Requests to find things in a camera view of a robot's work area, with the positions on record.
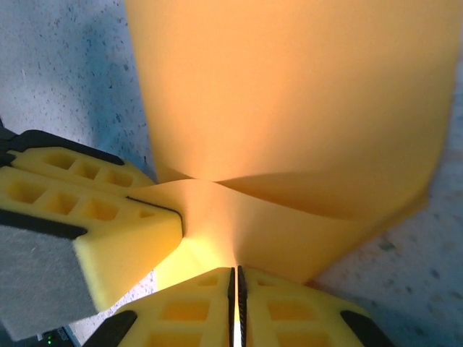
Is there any orange cloth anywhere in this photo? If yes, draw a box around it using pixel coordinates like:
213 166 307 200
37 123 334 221
124 0 463 286

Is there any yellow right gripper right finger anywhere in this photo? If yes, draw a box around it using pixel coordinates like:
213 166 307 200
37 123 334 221
237 265 396 347

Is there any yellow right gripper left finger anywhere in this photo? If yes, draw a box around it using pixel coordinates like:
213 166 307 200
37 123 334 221
83 266 237 347

